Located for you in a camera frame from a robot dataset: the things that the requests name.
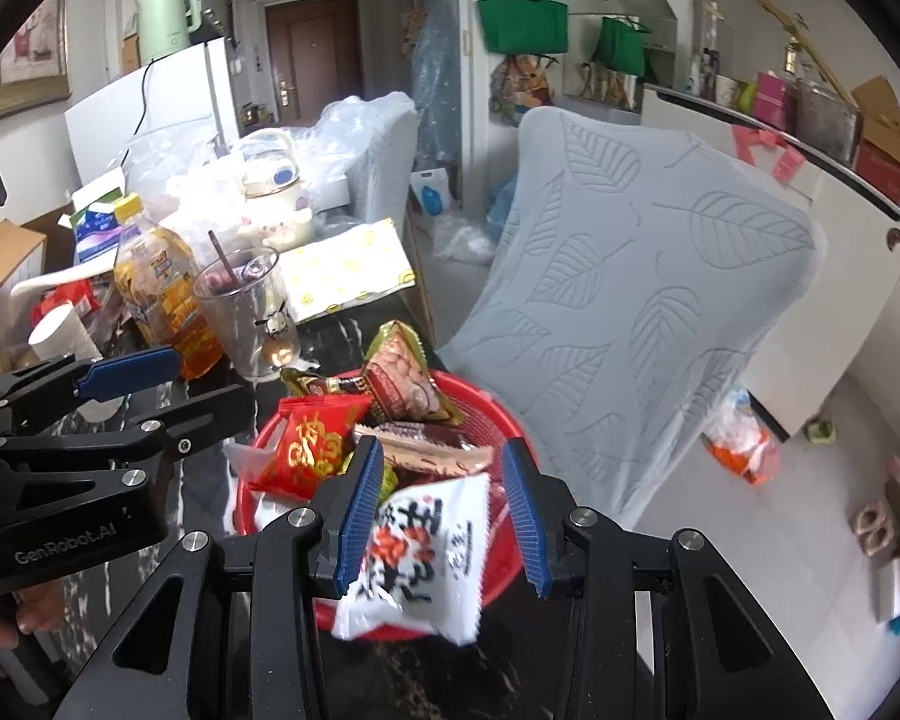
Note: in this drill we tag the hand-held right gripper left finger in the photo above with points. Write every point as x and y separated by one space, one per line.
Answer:
358 517

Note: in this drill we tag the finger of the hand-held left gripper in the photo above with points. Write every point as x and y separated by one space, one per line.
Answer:
195 412
127 371

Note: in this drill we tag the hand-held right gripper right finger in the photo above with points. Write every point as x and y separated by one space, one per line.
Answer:
529 525

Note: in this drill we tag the yellow snack packet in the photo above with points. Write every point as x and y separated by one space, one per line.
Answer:
388 481

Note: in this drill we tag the clear white packet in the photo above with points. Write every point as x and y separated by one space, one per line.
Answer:
244 461

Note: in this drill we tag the white snack packet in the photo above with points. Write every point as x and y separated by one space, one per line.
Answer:
420 562

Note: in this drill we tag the red snack packet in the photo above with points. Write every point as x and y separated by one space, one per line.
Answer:
307 446

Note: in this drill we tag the brown snack packet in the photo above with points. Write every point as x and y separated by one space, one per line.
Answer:
427 454

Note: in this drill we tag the red plastic basket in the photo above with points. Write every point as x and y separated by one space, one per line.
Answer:
495 411

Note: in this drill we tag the dark brown candy packet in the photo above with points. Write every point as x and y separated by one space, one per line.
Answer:
330 384

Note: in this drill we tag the green pink snack packet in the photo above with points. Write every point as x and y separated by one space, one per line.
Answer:
409 375

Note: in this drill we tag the person's left hand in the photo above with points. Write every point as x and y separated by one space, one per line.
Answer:
37 611

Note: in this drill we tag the white paper roll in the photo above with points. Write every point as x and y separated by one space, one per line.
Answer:
64 334

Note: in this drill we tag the cooking oil bottle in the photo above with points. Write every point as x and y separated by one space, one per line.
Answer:
161 292

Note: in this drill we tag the glass cup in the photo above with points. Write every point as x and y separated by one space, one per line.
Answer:
255 322

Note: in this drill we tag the blue tissue pack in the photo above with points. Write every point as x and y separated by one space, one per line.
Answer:
96 232

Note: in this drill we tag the brown cardboard box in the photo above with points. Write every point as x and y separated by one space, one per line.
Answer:
7 292

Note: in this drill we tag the long metal spoon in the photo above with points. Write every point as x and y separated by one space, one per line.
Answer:
220 253

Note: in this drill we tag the crinkled clear plastic bag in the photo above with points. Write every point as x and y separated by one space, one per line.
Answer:
172 180

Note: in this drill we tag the smiley print box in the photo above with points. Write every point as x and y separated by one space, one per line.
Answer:
345 274

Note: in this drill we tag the orange plastic bag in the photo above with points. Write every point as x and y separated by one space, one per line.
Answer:
746 442

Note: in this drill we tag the white refrigerator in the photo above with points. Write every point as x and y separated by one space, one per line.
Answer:
172 97

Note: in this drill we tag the crumpled clear plastic bag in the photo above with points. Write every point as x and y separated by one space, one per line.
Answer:
461 240

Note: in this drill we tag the small green dish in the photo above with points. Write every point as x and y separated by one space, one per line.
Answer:
819 431

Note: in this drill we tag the blue plastic bag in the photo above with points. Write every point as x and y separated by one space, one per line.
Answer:
502 206

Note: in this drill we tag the white blue shopping bag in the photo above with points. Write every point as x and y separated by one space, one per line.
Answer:
429 193

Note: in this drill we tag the framed picture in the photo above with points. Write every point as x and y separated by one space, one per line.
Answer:
26 52

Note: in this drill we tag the beige slipper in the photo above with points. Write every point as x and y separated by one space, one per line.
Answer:
889 525
865 529

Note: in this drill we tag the green electric kettle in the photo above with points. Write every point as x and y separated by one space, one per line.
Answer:
163 22

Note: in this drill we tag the brown door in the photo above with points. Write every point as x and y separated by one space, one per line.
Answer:
311 52

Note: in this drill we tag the white cabinet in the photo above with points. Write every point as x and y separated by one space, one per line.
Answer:
840 300

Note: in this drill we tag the bubble wrap roll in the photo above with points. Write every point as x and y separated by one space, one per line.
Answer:
435 67

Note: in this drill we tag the cartoon print bag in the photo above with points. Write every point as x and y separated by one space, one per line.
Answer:
521 90

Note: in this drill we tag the pink ribbon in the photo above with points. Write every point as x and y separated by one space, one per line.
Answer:
784 161

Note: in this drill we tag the white paper cup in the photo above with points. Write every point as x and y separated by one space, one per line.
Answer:
726 90

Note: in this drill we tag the white detergent bottle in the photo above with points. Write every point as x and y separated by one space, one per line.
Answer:
695 75

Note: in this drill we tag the green cup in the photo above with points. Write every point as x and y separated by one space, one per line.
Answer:
747 96

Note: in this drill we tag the green tote bag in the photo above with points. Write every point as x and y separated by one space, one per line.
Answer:
621 49
521 19

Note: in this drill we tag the pink box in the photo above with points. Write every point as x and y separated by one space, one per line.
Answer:
772 99

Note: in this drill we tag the red box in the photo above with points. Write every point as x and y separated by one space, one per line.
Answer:
881 174

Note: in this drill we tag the grey container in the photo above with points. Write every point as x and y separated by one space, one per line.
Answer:
829 120

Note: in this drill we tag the gold-capped bottle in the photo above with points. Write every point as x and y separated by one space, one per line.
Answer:
793 54

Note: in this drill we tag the open cardboard box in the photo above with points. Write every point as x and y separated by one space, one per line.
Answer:
889 120

